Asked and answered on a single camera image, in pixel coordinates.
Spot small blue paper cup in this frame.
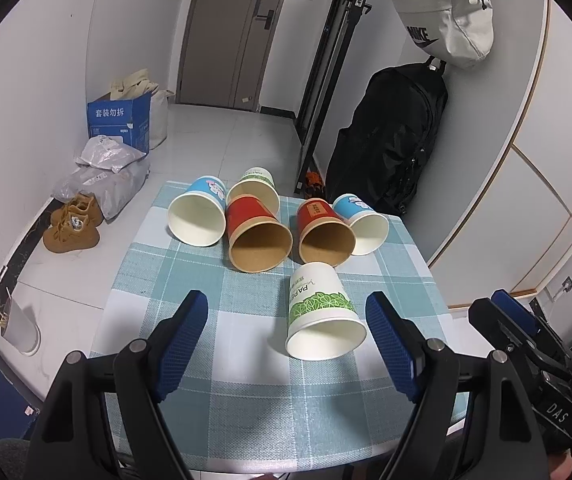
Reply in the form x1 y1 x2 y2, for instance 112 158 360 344
332 193 389 256

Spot white dustpan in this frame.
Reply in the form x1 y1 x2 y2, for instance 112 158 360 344
0 296 41 356

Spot white Nike bag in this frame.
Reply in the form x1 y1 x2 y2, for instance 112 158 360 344
391 0 494 70

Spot grey plastic parcel bags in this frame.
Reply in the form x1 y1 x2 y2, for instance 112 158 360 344
52 136 150 221

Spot brown shoe front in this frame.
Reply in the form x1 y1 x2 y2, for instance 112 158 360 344
43 212 100 254

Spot green leaf paper cup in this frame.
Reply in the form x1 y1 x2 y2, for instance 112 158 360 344
285 262 366 361

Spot beige tote bag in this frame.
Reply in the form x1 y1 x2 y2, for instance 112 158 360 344
109 68 173 150

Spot blue cardboard box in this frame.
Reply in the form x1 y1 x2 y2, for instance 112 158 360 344
86 92 152 154

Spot dark wooden door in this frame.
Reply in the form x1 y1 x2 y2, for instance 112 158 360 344
176 0 284 112

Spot teal plaid tablecloth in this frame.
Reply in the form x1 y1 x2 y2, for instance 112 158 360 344
88 180 473 474

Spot black door frame post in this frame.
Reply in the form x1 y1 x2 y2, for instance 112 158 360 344
294 0 372 195

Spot small red paper cup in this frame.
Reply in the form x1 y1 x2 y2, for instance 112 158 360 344
297 198 356 266

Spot orange black shoe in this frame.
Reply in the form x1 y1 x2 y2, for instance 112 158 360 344
302 171 326 200

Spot far green paper cup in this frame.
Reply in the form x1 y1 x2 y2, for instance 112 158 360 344
226 167 280 216

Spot brown shoe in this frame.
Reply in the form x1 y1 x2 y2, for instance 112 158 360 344
43 212 100 254
51 193 104 226

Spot brown shoe rear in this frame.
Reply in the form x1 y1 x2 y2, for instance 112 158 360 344
51 193 104 226

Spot large blue paper cup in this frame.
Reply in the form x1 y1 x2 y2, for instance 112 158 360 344
168 176 226 247

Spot black backpack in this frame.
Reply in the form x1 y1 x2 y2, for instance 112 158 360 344
325 58 449 217

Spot wall socket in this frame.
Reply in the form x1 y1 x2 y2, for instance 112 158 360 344
556 276 572 295

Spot large red paper cup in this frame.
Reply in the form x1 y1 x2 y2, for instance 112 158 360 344
226 194 292 273

